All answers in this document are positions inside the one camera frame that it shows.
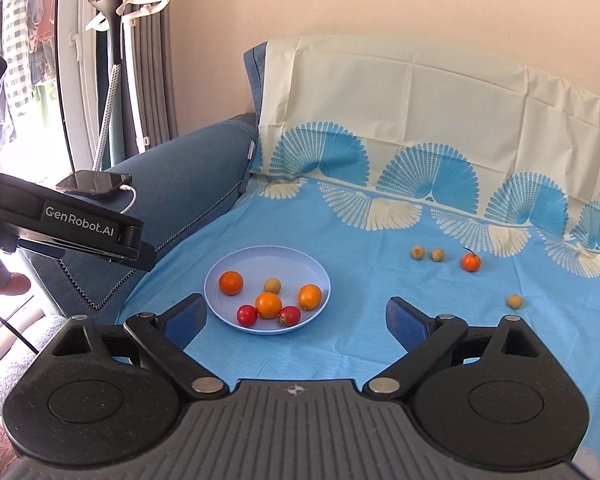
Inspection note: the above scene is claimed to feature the red cherry tomato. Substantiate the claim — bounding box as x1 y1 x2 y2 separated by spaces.
236 304 259 327

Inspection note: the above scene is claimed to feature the large orange tangerine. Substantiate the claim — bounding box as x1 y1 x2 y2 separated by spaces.
218 270 244 296

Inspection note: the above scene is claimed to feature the orange tangerine with stem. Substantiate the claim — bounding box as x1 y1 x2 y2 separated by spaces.
460 248 482 273

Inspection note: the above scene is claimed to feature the small orange tangerine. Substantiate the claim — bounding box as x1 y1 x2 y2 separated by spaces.
254 292 283 320

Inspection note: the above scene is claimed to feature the black smartphone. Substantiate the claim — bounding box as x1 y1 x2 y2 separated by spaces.
55 170 132 197

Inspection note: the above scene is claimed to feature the orange kumquat on plate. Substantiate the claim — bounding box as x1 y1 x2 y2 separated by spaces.
297 284 322 311

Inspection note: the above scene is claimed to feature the red tomato with calyx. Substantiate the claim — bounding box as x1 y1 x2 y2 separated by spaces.
277 306 301 327

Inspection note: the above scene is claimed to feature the light blue plate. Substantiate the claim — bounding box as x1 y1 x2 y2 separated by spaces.
204 245 332 336

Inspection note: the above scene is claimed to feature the blue patterned cloth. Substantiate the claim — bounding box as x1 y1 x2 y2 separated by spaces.
122 36 600 458

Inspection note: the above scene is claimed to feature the grey curtain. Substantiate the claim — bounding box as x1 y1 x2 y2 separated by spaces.
133 4 178 151

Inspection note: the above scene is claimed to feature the garment steamer stand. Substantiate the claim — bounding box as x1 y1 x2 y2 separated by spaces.
85 0 171 171

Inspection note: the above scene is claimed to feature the white charging cable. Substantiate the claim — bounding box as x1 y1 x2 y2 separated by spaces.
118 183 138 216

